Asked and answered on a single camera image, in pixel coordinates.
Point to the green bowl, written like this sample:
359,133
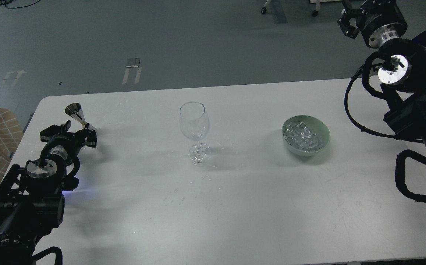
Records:
316,126

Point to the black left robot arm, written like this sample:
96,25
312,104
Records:
32,203

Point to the clear wine glass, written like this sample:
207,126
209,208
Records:
195,125

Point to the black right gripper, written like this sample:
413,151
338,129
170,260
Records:
377,20

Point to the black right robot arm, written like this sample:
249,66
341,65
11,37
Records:
395,73

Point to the clear ice cubes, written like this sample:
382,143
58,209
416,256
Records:
301,137

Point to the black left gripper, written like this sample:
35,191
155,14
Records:
59,136

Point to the steel cocktail jigger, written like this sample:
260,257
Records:
74,110

